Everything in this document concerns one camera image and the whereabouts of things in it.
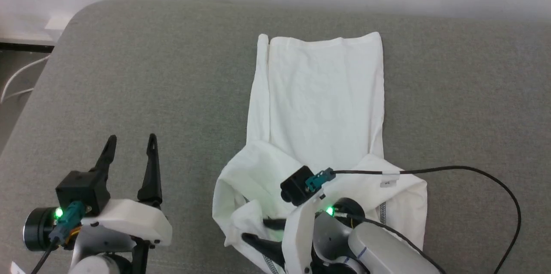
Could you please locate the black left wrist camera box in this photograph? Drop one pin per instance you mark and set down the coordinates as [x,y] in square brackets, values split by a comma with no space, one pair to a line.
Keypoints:
[82,190]

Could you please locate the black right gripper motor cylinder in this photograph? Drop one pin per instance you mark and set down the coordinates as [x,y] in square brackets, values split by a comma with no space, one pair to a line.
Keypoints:
[351,209]

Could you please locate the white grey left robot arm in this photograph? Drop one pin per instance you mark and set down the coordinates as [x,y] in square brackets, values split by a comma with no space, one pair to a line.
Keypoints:
[103,263]

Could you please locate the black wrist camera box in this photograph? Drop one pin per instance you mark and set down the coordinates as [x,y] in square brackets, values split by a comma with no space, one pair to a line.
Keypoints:
[82,190]
[297,186]

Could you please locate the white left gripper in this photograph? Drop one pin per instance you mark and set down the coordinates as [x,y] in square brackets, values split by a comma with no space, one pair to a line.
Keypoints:
[129,218]

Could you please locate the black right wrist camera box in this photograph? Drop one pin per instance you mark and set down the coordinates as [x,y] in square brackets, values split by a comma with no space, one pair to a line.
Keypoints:
[297,186]

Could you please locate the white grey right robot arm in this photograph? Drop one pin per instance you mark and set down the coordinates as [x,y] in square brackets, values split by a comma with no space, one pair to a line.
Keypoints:
[387,252]

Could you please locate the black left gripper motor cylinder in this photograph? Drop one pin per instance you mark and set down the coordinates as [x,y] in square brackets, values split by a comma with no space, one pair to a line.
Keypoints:
[36,231]

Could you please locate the white long-sleeve shirt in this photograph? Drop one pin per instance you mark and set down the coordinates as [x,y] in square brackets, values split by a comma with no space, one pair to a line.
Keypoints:
[323,93]

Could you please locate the white wall socket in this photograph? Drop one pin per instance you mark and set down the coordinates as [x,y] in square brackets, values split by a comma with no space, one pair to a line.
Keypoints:
[58,23]

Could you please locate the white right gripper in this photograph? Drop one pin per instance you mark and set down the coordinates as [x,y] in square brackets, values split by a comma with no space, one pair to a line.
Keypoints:
[299,239]

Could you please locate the grey fabric sofa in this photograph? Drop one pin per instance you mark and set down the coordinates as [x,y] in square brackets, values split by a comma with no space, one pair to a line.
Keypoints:
[172,93]

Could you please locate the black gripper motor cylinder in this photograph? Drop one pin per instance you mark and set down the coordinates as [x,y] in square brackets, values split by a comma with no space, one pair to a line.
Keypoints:
[351,209]
[36,231]

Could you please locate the dark baseboard strip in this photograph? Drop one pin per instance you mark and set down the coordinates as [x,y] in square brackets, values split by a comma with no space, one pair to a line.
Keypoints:
[26,46]

